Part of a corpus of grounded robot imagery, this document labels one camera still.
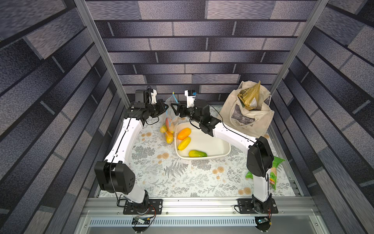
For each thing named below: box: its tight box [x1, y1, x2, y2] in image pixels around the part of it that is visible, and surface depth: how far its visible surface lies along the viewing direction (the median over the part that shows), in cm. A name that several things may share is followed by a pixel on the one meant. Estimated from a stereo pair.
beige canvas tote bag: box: [219, 80, 275, 138], surface depth 99 cm
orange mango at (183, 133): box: [177, 127, 192, 141], surface depth 100 cm
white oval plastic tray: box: [174, 121, 231, 160], surface depth 95 cm
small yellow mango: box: [177, 136, 192, 152], surface depth 95 cm
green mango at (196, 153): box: [188, 149, 208, 158], surface depth 90 cm
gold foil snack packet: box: [237, 80, 262, 111], surface depth 97 cm
